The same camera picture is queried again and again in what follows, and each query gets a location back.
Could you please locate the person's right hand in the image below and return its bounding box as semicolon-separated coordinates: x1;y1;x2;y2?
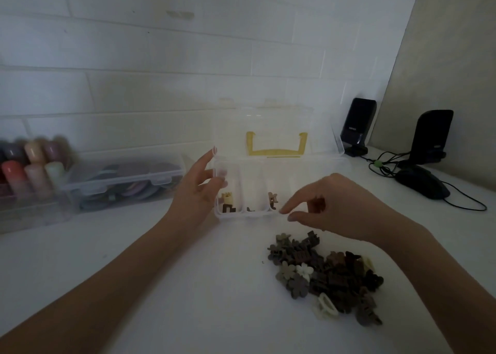
279;173;412;247

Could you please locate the person's left hand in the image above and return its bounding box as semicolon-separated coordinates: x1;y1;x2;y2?
165;148;229;234

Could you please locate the clear plastic compartment organizer box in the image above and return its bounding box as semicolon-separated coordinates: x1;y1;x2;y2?
212;99;346;221

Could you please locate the person's left forearm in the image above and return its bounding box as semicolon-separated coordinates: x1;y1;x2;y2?
0;212;186;354

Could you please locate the person's right forearm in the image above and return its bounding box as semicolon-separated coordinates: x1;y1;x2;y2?
373;217;496;354

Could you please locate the pile of small hair clips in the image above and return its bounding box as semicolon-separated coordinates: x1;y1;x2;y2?
267;230;385;327

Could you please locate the clear lidded storage box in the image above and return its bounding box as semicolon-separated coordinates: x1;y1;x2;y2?
62;153;187;213

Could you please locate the black desktop speaker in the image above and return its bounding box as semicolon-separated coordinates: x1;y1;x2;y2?
398;110;454;168
340;97;377;158

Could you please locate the black computer mouse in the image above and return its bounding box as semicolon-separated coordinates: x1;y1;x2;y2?
394;165;451;200

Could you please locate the clear open storage container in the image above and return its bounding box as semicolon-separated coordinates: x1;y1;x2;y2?
0;187;77;235

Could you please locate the group of pastel cylinders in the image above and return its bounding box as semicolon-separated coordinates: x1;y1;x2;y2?
0;135;74;201

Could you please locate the yellow box handle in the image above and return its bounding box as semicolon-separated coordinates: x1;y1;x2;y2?
246;131;308;158

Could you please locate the black speaker cable bundle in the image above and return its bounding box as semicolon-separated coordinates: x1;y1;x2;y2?
360;151;412;178

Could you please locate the black mouse cable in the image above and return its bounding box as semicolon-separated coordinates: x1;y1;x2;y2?
441;180;488;212

